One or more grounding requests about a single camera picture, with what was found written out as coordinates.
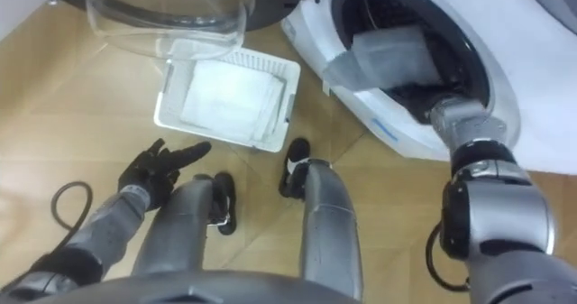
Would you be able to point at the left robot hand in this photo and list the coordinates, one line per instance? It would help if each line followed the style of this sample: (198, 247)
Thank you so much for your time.
(151, 171)

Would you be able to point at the grey cloth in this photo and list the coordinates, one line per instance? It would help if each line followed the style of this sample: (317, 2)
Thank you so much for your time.
(383, 60)

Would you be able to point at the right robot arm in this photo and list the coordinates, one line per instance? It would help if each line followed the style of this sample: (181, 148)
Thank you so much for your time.
(496, 214)

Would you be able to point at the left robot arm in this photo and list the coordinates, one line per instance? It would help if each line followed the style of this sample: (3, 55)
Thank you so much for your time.
(97, 238)

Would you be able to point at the white plastic laundry basket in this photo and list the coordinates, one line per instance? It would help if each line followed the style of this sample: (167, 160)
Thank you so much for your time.
(225, 98)

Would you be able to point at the white folded cloth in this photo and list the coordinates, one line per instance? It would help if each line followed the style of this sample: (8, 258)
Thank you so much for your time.
(230, 101)

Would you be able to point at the robot body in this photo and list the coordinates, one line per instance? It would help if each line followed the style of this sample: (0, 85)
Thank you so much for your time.
(189, 288)

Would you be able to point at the open washing machine door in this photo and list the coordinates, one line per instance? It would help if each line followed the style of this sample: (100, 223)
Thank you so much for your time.
(171, 11)

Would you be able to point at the robot legs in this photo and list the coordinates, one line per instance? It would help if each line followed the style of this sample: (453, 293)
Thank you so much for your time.
(324, 232)

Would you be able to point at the white washing machine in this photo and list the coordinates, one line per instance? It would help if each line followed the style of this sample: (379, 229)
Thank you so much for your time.
(428, 69)

